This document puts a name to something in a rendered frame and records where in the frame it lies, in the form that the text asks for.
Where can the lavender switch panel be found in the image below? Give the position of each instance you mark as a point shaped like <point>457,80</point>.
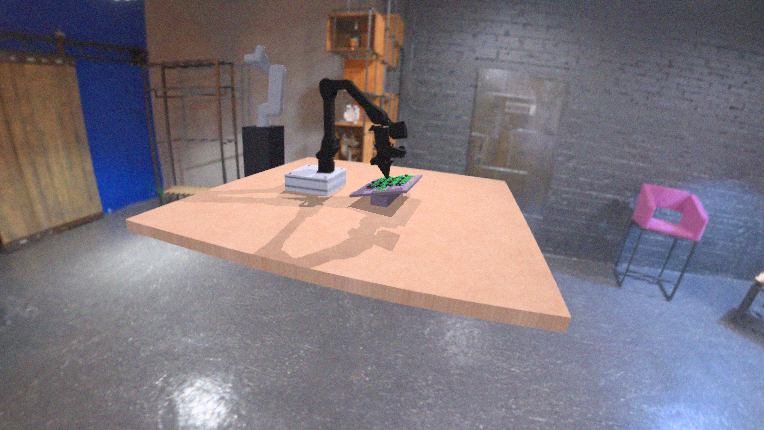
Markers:
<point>384,191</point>

